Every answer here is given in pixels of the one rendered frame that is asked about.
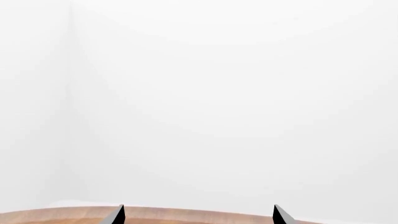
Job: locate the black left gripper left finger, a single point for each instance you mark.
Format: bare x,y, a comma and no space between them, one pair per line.
117,217

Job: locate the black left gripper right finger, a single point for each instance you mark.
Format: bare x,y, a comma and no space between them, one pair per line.
280,217

